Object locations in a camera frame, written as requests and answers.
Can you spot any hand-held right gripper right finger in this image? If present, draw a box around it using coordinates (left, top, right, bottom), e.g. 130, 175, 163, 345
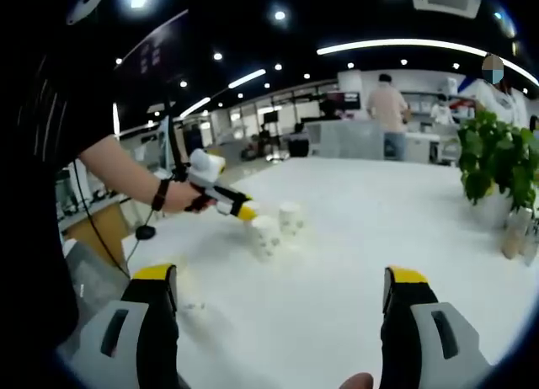
380, 265, 493, 389

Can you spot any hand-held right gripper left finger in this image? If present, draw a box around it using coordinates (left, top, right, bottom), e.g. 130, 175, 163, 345
67, 262, 181, 389

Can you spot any person's left hand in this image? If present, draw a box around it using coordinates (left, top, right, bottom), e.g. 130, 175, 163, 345
174, 180, 216, 214

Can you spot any person's right hand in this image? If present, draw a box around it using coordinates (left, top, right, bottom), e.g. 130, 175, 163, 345
339, 371, 375, 389

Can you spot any black tripod stand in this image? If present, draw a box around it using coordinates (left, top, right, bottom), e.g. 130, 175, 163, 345
162, 83, 189, 182

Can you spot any black wristband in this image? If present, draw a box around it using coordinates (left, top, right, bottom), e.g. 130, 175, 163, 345
150, 178, 172, 213

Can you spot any short ceiling light strip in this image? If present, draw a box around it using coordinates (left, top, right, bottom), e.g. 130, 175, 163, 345
227, 68, 267, 89
179, 97, 211, 119

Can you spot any white table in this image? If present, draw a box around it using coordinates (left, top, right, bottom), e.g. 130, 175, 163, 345
121, 157, 539, 389

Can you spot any tan wooden cabinet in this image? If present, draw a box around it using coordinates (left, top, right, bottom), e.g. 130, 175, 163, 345
62, 201, 130, 268

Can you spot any grey partition panel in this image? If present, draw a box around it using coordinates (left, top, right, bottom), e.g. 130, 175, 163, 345
307, 120, 387, 158

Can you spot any dark display panel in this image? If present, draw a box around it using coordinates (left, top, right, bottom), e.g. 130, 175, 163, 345
115, 8, 190, 83

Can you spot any clear glass container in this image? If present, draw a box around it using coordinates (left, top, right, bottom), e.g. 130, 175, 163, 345
500, 206, 539, 267

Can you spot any green potted plant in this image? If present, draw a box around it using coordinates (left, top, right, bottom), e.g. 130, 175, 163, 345
456, 109, 539, 230

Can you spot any white worn device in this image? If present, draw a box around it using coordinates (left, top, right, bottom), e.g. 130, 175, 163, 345
65, 0, 109, 26

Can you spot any long curved ceiling light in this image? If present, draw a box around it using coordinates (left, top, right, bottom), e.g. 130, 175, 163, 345
316, 38, 539, 87

